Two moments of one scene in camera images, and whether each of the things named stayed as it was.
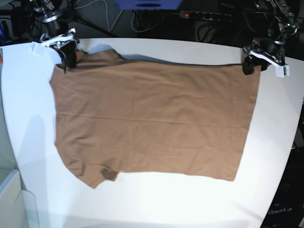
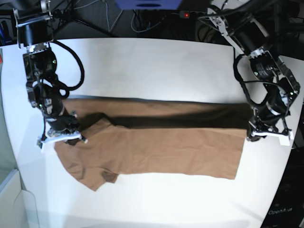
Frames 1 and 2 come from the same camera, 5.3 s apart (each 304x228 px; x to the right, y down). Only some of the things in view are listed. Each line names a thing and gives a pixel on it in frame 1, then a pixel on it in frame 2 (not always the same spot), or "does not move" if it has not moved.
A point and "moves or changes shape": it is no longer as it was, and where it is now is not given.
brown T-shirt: (115, 118) moves or changes shape
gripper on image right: (266, 49) -> (260, 127)
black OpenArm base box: (286, 209) does not move
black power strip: (204, 15) does not move
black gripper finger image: (70, 50) -> (72, 141)
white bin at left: (18, 208) does not move
